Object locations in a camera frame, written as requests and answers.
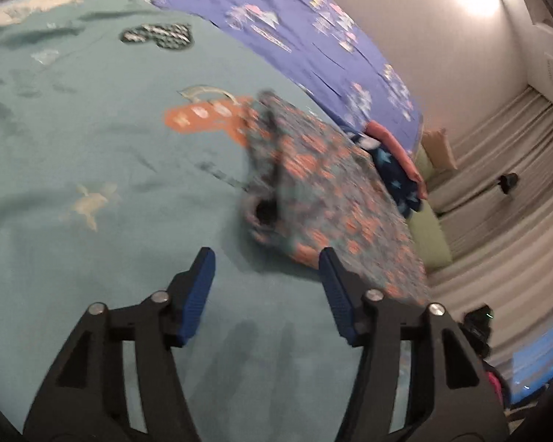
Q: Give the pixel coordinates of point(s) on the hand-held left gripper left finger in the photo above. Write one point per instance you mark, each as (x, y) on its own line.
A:
(198, 294)

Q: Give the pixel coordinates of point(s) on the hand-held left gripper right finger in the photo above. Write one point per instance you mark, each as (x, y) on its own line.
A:
(338, 294)

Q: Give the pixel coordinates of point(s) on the floral teal shirt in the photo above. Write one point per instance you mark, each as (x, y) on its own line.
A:
(332, 179)

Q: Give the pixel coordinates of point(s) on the beige curtain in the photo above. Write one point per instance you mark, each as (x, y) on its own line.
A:
(511, 262)

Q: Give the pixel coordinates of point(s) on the green cushion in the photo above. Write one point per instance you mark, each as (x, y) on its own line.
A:
(431, 239)
(425, 165)

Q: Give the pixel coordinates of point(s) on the folded navy star garment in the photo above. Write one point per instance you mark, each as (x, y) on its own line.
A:
(394, 175)

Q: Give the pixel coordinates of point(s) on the black floor lamp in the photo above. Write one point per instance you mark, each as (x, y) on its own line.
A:
(508, 183)

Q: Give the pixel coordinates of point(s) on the folded pink cloth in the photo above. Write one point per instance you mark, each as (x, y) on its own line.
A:
(387, 136)

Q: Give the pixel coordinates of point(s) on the beige pillow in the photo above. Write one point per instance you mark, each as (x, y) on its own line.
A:
(440, 147)

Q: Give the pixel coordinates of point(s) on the teal printed bed sheet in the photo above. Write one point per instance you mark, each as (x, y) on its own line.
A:
(73, 147)

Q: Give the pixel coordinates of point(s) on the purple tree print blanket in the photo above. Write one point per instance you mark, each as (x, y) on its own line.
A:
(295, 23)

